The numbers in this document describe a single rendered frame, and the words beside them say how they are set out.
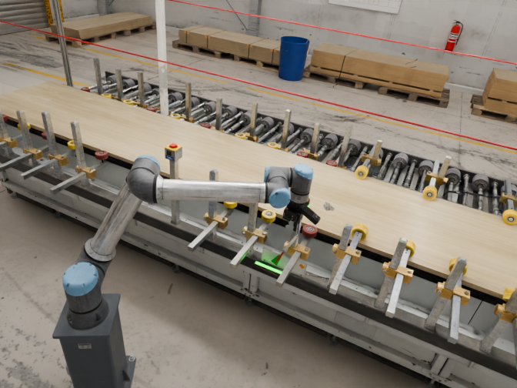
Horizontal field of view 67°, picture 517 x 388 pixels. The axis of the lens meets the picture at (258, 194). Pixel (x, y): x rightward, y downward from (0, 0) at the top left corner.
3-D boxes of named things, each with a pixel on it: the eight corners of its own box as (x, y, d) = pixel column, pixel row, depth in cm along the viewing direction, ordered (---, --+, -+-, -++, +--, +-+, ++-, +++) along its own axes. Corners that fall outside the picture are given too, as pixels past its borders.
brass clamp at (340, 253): (356, 265, 191) (358, 257, 188) (330, 255, 195) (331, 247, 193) (359, 258, 196) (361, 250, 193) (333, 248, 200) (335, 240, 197)
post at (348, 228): (331, 298, 210) (351, 228, 184) (325, 296, 211) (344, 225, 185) (333, 294, 213) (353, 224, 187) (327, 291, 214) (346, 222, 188)
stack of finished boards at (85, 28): (152, 23, 981) (151, 15, 972) (80, 39, 791) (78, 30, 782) (127, 18, 1003) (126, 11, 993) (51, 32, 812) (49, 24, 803)
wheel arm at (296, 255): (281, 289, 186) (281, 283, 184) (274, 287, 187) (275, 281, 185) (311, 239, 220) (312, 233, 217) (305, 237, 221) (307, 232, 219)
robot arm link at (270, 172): (265, 174, 166) (294, 176, 167) (263, 161, 175) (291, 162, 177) (263, 192, 171) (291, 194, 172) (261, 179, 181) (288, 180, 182)
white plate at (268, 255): (304, 278, 211) (307, 264, 206) (261, 260, 220) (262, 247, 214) (304, 277, 212) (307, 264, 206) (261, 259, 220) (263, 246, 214)
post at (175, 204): (176, 225, 239) (175, 160, 214) (170, 222, 240) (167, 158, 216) (181, 221, 242) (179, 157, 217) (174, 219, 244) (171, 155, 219)
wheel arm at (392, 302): (392, 319, 164) (395, 312, 162) (384, 315, 165) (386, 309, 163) (409, 250, 203) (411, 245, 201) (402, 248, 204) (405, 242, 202)
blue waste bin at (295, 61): (299, 85, 721) (305, 43, 681) (271, 78, 739) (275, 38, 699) (309, 77, 767) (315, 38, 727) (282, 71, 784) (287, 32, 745)
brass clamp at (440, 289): (465, 306, 175) (469, 299, 172) (434, 295, 179) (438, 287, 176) (465, 297, 179) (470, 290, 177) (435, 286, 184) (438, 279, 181)
